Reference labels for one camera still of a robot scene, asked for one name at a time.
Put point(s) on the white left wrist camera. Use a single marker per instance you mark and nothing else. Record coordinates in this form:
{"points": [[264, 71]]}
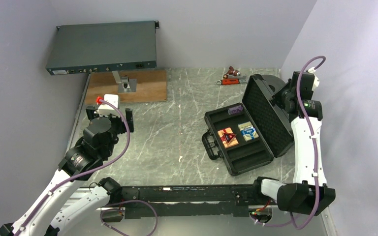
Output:
{"points": [[109, 105]]}

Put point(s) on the blue playing card box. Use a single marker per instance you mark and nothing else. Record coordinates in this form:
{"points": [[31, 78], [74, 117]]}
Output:
{"points": [[248, 131]]}

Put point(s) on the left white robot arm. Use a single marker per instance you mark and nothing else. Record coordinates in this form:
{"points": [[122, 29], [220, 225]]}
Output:
{"points": [[89, 154]]}

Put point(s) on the black poker set case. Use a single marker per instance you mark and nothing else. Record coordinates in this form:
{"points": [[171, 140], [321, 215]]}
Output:
{"points": [[271, 122]]}

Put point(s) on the brown hose nozzle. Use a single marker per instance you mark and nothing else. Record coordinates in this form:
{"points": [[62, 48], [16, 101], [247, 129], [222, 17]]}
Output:
{"points": [[231, 73]]}

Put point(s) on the red triangular dealer button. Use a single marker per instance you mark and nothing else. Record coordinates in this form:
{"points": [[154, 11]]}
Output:
{"points": [[228, 137]]}

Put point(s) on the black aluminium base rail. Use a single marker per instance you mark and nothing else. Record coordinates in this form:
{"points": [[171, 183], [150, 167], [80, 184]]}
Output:
{"points": [[189, 200]]}

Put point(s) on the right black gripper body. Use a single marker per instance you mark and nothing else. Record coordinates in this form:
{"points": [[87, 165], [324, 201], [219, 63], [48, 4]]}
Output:
{"points": [[281, 95]]}

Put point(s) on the dark green rack device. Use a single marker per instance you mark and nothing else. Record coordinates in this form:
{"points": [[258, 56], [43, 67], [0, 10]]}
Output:
{"points": [[87, 48]]}

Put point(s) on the wooden base board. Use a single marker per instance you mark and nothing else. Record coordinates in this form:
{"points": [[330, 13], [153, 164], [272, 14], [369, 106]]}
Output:
{"points": [[151, 86]]}

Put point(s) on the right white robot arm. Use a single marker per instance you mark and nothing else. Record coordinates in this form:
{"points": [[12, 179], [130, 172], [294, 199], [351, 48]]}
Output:
{"points": [[306, 163]]}

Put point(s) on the grey filament spool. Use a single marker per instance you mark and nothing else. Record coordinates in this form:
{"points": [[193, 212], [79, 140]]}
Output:
{"points": [[273, 83]]}

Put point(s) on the purple poker chip stack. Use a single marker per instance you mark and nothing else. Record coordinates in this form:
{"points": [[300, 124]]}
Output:
{"points": [[235, 110]]}

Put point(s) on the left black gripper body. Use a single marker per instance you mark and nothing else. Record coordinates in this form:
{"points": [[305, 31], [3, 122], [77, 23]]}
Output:
{"points": [[119, 126]]}

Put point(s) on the grey metal stand bracket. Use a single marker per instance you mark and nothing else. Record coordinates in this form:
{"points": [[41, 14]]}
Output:
{"points": [[125, 84]]}

